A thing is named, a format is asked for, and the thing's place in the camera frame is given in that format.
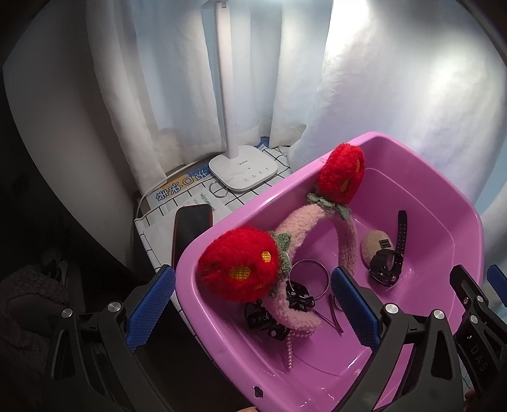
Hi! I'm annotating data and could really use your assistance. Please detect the black smartphone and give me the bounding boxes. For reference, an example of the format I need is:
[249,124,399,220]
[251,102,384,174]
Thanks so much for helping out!
[171,204,215,274]

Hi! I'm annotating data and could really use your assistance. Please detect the blue and white booklet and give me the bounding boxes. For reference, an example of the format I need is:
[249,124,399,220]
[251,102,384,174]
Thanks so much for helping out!
[143,160,222,210]

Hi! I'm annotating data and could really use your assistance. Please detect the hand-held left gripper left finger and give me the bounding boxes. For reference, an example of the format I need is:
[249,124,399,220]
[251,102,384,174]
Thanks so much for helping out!
[43,265,177,412]

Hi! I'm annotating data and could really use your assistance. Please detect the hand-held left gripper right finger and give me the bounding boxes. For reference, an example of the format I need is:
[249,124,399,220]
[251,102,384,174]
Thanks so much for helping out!
[331,266,466,412]

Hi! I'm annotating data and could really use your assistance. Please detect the white desk lamp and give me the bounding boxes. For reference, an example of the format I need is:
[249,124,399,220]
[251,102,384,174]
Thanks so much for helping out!
[200,0,278,193]

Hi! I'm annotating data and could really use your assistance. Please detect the white curtain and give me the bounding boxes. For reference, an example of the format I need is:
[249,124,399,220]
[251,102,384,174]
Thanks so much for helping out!
[85,0,507,222]

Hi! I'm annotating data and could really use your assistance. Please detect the dark cloth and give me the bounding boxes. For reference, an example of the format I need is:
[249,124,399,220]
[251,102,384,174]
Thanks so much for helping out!
[0,261,80,412]

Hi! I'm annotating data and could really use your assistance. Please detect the pearl bead strand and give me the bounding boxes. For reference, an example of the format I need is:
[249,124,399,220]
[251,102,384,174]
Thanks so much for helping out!
[283,331,313,371]

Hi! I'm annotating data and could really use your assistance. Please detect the black printed ribbon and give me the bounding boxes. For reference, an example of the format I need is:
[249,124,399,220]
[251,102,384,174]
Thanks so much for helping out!
[243,283,318,341]

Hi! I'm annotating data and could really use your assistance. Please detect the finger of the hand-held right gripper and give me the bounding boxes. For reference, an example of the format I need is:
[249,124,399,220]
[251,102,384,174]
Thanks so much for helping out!
[449,265,507,405]
[487,265,507,307]

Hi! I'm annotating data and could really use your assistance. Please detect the white checked tablecloth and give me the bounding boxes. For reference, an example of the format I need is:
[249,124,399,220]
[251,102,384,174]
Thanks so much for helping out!
[134,145,294,278]

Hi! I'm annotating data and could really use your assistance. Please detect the pink headband with red flowers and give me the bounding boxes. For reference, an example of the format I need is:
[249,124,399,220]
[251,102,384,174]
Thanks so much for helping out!
[197,143,366,331]

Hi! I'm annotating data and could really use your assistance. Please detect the thin brown hair clip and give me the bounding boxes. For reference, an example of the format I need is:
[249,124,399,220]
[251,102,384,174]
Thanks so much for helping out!
[315,293,345,335]

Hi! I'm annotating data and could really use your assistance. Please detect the black wrist watch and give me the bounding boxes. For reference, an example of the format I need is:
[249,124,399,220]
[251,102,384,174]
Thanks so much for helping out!
[368,210,408,286]

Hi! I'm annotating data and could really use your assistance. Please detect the plain silver bangle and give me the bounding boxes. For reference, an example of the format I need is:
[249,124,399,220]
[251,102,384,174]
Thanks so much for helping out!
[288,259,330,304]

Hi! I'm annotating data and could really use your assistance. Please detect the plastic basin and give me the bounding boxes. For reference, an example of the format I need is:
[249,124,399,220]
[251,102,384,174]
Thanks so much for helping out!
[174,132,486,412]

